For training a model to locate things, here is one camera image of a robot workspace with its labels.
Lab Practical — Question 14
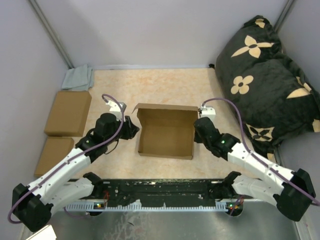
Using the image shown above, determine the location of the white slotted cable duct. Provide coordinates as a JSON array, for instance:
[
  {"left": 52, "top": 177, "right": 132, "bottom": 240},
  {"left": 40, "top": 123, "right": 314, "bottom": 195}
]
[{"left": 65, "top": 201, "right": 236, "bottom": 213}]

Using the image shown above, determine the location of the aluminium corner post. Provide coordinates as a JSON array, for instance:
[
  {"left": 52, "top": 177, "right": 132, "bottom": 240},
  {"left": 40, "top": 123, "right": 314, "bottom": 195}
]
[
  {"left": 274, "top": 0, "right": 296, "bottom": 32},
  {"left": 27, "top": 0, "right": 74, "bottom": 69}
]

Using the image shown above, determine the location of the light blue folded cloth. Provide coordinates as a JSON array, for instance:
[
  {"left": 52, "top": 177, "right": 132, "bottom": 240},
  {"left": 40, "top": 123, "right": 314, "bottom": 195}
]
[{"left": 61, "top": 64, "right": 94, "bottom": 92}]

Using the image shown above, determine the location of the black floral pillow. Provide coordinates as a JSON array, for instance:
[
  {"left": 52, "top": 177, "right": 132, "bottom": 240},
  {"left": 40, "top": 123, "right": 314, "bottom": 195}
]
[{"left": 212, "top": 15, "right": 320, "bottom": 159}]

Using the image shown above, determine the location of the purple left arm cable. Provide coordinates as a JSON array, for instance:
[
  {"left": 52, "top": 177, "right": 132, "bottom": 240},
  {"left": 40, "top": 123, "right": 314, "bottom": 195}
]
[{"left": 7, "top": 93, "right": 125, "bottom": 224}]

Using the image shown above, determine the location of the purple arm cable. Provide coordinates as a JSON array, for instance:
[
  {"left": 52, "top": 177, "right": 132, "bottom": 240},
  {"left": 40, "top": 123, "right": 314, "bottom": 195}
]
[
  {"left": 201, "top": 97, "right": 320, "bottom": 217},
  {"left": 7, "top": 93, "right": 125, "bottom": 224}
]

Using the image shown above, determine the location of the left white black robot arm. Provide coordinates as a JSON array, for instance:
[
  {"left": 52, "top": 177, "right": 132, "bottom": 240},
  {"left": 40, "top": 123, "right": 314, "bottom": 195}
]
[{"left": 11, "top": 113, "right": 140, "bottom": 232}]

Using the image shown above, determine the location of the white object corner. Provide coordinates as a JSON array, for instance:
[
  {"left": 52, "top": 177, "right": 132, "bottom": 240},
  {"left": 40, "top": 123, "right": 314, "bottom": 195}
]
[{"left": 26, "top": 224, "right": 57, "bottom": 240}]

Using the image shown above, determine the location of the brown cardboard box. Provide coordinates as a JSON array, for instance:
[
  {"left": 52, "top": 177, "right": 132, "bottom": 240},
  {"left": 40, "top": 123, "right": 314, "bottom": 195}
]
[
  {"left": 44, "top": 91, "right": 92, "bottom": 137},
  {"left": 134, "top": 103, "right": 198, "bottom": 160},
  {"left": 34, "top": 137, "right": 74, "bottom": 177}
]

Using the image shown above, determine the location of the aluminium frame rail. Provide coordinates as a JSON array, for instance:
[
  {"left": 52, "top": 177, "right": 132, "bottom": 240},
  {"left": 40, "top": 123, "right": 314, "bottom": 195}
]
[{"left": 80, "top": 178, "right": 239, "bottom": 201}]

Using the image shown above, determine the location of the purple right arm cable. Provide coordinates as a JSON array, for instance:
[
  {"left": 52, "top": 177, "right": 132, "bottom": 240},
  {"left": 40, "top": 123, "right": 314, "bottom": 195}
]
[{"left": 201, "top": 97, "right": 320, "bottom": 217}]

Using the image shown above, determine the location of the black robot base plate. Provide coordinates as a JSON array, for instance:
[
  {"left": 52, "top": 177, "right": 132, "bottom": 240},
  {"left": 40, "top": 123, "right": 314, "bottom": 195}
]
[{"left": 74, "top": 177, "right": 255, "bottom": 217}]

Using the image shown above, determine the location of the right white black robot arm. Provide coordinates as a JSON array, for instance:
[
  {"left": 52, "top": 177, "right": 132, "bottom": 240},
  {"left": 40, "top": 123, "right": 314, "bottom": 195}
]
[{"left": 194, "top": 117, "right": 316, "bottom": 222}]

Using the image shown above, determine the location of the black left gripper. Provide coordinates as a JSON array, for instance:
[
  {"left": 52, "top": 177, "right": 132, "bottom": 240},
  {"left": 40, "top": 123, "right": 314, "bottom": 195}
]
[{"left": 105, "top": 114, "right": 140, "bottom": 145}]

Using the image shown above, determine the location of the right aluminium corner post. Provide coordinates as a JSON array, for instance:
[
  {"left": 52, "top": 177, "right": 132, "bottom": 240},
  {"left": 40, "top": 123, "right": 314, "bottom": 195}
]
[{"left": 274, "top": 0, "right": 296, "bottom": 32}]

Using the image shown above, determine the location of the left aluminium corner post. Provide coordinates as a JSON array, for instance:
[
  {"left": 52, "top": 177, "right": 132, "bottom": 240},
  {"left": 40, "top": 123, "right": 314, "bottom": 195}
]
[{"left": 27, "top": 0, "right": 74, "bottom": 69}]

